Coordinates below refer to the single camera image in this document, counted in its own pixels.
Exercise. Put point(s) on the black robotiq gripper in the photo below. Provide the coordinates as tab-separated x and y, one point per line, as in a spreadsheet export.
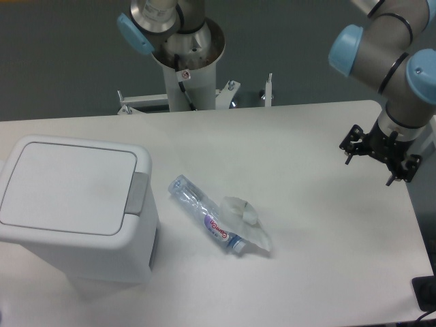
387	149

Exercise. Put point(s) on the white push-lid trash can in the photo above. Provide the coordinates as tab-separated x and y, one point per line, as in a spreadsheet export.
86	207

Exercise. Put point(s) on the white metal base frame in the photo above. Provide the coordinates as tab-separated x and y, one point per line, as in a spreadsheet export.
222	100

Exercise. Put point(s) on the crushed clear plastic water bottle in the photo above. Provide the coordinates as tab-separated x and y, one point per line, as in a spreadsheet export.
206	213

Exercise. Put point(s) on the crumpled clear plastic wrapper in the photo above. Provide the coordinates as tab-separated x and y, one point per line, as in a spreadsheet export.
242	219

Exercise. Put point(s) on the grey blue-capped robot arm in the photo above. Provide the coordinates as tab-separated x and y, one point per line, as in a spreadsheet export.
375	55

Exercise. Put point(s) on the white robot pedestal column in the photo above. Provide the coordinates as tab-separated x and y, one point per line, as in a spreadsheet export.
189	61

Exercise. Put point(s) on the black device at table edge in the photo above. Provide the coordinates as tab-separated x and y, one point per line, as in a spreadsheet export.
424	289

